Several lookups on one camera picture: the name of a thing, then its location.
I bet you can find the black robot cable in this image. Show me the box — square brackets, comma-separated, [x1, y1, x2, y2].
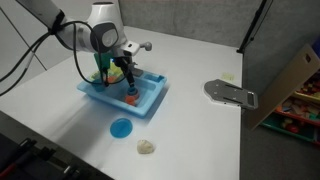
[0, 20, 128, 98]

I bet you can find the small yellow sticker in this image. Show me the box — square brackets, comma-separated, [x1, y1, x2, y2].
[222, 73, 234, 81]

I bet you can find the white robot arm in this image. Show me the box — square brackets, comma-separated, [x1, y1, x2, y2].
[16, 0, 141, 87]

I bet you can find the grey metal mounting plate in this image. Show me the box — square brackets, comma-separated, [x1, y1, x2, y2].
[203, 79, 258, 110]

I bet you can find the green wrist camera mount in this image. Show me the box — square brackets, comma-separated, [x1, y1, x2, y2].
[94, 53, 112, 78]

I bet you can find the black equipment foreground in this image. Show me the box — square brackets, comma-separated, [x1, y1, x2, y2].
[0, 133, 98, 180]

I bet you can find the orange toy plate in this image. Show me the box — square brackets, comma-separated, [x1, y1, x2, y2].
[107, 76, 117, 84]

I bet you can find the yellow-green dish rack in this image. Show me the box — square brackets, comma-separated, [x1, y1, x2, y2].
[89, 63, 124, 82]

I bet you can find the orange toy cup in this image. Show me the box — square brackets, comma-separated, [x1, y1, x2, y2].
[125, 95, 137, 106]

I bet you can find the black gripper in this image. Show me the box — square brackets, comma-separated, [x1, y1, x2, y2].
[114, 57, 135, 87]

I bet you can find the wooden toy shelf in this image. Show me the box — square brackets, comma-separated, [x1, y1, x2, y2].
[248, 44, 320, 145]

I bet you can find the black tripod pole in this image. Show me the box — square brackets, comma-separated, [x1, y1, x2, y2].
[237, 0, 274, 54]

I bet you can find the light blue toy sink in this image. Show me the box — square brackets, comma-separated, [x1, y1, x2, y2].
[77, 69, 167, 117]

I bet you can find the blue round plate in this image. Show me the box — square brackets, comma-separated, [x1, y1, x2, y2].
[110, 118, 133, 138]

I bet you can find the grey toy faucet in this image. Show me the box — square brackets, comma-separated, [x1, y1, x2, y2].
[129, 42, 152, 77]

